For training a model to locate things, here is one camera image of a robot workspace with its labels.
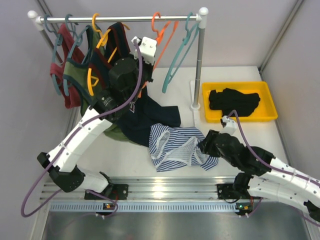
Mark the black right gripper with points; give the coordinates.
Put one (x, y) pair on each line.
(207, 145)

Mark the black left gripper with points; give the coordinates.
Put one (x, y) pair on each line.
(146, 72)

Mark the blue white striped tank top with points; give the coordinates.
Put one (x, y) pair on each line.
(172, 148)

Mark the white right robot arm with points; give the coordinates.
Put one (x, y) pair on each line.
(262, 175)

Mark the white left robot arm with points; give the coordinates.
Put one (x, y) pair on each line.
(126, 79)

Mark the yellow plastic hanger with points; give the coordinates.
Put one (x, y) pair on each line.
(91, 82)

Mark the navy basketball tank top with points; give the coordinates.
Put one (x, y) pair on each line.
(135, 126)

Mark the teal plastic hanger right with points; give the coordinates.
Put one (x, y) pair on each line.
(182, 52)

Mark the green tank top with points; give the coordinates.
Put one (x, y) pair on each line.
(76, 71)

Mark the teal hanger under green top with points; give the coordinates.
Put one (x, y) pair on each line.
(75, 55)

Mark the maroon tank top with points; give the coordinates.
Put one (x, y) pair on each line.
(74, 99)

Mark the teal hanger under maroon top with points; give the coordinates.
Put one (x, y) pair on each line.
(56, 80)

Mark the black folded garment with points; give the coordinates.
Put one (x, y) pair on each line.
(230, 99)

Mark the yellow plastic tray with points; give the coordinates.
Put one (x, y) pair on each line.
(265, 112)

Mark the silver white clothes rack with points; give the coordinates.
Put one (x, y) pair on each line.
(201, 18)

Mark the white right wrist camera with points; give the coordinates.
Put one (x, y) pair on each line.
(229, 126)

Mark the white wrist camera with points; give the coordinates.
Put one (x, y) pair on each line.
(147, 47)
(229, 126)

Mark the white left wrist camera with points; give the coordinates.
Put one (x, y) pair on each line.
(147, 47)

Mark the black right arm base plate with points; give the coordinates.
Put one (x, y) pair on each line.
(226, 191)

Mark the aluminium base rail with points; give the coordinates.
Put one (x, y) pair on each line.
(151, 195)

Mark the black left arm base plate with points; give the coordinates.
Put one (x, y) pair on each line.
(112, 191)

